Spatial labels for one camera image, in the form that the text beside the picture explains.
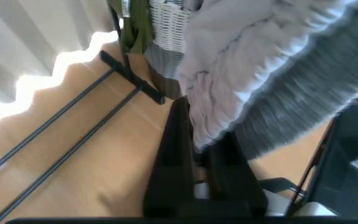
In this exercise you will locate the pale grey shorts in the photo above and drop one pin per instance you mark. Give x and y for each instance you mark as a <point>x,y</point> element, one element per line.
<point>228,62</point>

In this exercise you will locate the beige curtain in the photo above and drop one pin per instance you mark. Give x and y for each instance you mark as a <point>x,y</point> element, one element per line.
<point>26,31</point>

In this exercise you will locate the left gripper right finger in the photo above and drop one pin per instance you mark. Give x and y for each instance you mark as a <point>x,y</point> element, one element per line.
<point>232,180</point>

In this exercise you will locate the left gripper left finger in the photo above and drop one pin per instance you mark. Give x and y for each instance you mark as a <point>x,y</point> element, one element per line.
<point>172,171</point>

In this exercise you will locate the white laundry basket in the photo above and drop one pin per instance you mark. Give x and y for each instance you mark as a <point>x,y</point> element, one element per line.
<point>166,31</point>

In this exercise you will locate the black clothes rack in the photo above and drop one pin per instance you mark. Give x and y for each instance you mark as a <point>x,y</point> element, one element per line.
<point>132,79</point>

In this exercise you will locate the green garment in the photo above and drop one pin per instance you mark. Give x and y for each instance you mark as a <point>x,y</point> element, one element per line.
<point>138,28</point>

